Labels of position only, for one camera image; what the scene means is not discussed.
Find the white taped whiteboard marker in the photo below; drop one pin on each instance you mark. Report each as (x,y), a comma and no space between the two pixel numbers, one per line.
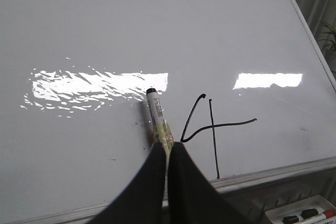
(161,129)

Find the white perforated stand panel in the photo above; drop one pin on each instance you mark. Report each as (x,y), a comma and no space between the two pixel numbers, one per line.
(251,201)

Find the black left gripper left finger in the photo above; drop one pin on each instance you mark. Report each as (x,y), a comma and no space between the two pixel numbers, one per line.
(141,200)

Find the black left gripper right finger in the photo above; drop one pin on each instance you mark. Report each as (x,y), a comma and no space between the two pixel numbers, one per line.
(191,197)

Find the white plastic marker tray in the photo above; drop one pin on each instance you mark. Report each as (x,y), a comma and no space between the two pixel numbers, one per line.
(286,206)

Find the white whiteboard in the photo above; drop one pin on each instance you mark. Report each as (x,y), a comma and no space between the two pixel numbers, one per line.
(243,80)

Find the black capped marker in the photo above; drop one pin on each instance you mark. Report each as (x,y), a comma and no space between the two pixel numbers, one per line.
(290,219)
(308,213)

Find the red capped marker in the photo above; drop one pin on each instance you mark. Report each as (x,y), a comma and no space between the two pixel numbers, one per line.
(323,216)

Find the green plant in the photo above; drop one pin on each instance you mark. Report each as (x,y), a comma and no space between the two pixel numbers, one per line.
(327,36)

